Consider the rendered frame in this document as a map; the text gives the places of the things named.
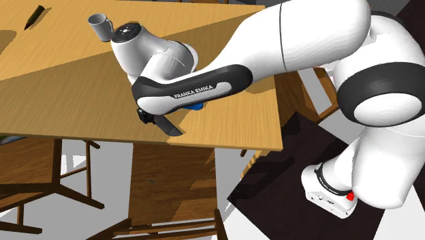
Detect dark grey knife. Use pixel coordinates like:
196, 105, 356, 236
153, 114, 185, 138

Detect blue object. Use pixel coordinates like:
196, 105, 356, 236
183, 102, 204, 112

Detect light wooden table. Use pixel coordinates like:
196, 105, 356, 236
0, 0, 284, 230

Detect grey cup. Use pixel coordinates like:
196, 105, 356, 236
87, 13, 114, 43

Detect dark wooden chair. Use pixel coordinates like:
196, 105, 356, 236
85, 208, 229, 240
0, 138, 106, 235

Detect black pen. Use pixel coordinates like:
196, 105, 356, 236
23, 5, 46, 31

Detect dark robot stand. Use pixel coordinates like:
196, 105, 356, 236
227, 111, 425, 240

